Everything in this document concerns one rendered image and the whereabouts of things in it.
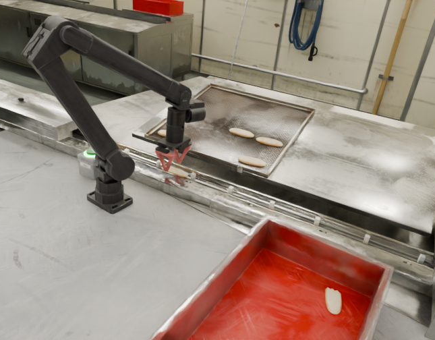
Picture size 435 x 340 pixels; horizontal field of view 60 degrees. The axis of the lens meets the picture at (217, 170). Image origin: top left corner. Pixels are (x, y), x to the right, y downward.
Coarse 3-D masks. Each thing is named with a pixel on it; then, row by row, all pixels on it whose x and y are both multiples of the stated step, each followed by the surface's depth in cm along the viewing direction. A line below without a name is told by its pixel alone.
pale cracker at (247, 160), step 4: (244, 156) 131; (240, 160) 130; (244, 160) 129; (248, 160) 129; (252, 160) 129; (256, 160) 129; (260, 160) 129; (248, 164) 128; (252, 164) 128; (256, 164) 127; (260, 164) 127; (264, 164) 128
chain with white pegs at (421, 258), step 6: (126, 150) 135; (144, 162) 134; (156, 162) 130; (192, 174) 124; (210, 186) 124; (228, 192) 120; (270, 204) 114; (318, 222) 109; (324, 228) 110; (366, 234) 104; (366, 240) 104; (390, 252) 103; (408, 258) 101; (420, 258) 98
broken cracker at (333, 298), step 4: (328, 288) 90; (328, 292) 89; (332, 292) 89; (336, 292) 89; (328, 296) 88; (332, 296) 88; (336, 296) 88; (340, 296) 89; (328, 300) 87; (332, 300) 87; (336, 300) 87; (340, 300) 87; (328, 304) 86; (332, 304) 86; (336, 304) 86; (340, 304) 86; (328, 308) 86; (332, 308) 85; (336, 308) 85; (340, 308) 86; (332, 312) 85; (336, 312) 85
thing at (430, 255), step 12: (120, 144) 140; (156, 156) 135; (180, 168) 131; (192, 168) 129; (216, 180) 125; (252, 192) 120; (288, 204) 115; (312, 216) 113; (324, 216) 111; (348, 228) 109; (360, 228) 108; (384, 240) 105; (396, 240) 104; (420, 252) 101
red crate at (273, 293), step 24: (264, 264) 97; (288, 264) 98; (240, 288) 89; (264, 288) 90; (288, 288) 90; (312, 288) 91; (336, 288) 92; (216, 312) 82; (240, 312) 83; (264, 312) 84; (288, 312) 84; (312, 312) 85; (360, 312) 86; (192, 336) 77; (216, 336) 77; (240, 336) 78; (264, 336) 78; (288, 336) 79; (312, 336) 79; (336, 336) 80
